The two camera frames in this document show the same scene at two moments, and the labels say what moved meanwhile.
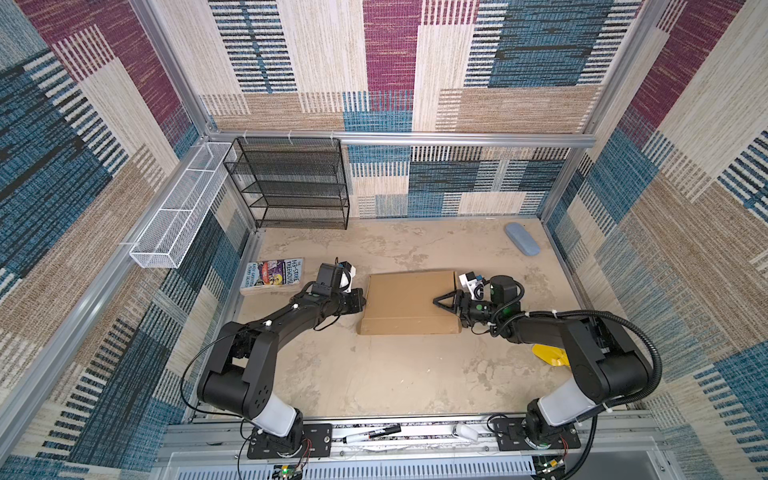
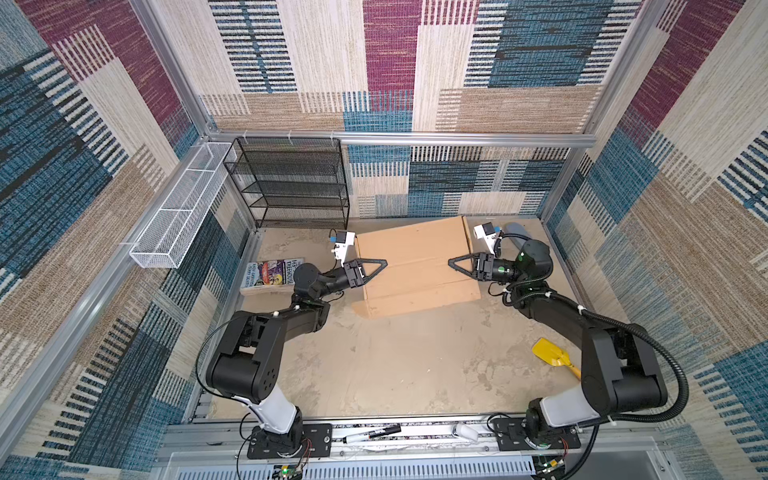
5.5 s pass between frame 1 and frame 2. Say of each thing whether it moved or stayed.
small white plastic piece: stayed
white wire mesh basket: stayed
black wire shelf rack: stayed
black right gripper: moved
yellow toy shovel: stayed
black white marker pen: stayed
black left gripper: moved
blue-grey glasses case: stayed
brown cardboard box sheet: moved
